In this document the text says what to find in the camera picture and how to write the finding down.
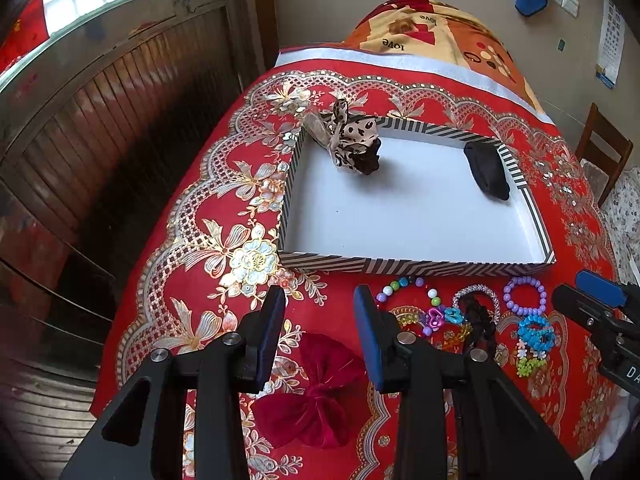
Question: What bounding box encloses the multicolour round bead bracelet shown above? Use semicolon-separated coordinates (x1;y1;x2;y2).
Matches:
375;275;444;309

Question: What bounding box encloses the amber bracelet with plastic links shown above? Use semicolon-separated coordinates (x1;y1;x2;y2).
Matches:
389;303;474;354

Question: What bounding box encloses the blue bead bracelet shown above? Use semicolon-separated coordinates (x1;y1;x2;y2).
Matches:
516;314;558;354

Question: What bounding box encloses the purple bead bracelet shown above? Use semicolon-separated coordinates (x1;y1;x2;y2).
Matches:
502;275;549;317

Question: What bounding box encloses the green flower bead bracelet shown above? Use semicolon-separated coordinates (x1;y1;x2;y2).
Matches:
514;339;550;380

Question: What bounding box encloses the black scrunchie hair tie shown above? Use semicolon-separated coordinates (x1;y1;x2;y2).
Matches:
456;292;499;361

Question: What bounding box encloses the red satin bow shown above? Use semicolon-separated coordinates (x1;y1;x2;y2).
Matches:
252;334;368;448

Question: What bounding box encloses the silver lilac braided bracelet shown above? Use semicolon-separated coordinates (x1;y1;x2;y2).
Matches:
451;283;502;326

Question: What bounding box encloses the white floral fabric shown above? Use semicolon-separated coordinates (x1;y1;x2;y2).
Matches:
602;166;640;285

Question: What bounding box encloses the red gold floral tablecloth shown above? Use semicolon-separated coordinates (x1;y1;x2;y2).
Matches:
91;47;617;479

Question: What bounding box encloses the wooden chair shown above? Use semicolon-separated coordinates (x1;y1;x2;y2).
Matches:
575;103;634;206

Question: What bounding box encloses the white striped-edge tray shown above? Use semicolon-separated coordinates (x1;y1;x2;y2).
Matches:
277;118;555;276

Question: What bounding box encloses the black fabric pouch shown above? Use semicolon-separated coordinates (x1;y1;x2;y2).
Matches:
463;141;510;202

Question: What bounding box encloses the leopard print bow scrunchie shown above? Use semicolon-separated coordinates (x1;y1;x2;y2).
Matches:
302;99;382;176

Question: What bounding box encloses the orange love print blanket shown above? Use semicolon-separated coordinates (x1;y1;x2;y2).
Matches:
342;0;542;112

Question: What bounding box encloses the red paper decoration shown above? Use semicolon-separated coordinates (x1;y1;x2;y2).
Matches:
0;0;49;73

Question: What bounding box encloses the wall calendar poster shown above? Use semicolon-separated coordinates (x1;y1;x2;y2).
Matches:
596;0;626;89

